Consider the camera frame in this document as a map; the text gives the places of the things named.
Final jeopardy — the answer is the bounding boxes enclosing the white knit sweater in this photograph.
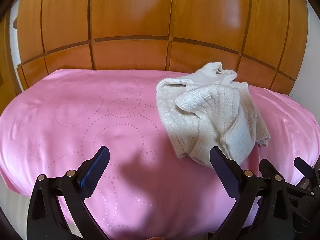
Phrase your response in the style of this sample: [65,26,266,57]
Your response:
[156,62,271,168]

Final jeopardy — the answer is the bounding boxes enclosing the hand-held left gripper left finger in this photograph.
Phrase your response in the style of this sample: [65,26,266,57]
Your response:
[26,146,110,240]

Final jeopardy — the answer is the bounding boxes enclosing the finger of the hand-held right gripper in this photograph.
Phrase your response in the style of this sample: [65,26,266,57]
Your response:
[259,158,313,198]
[294,156,318,180]

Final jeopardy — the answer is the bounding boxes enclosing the wooden wardrobe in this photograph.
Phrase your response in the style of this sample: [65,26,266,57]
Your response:
[0,0,308,97]

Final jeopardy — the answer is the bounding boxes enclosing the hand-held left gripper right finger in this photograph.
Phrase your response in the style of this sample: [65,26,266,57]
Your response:
[209,147,296,240]

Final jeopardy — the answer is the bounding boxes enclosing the pink dotted bedspread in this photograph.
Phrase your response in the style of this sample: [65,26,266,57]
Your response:
[0,69,320,238]

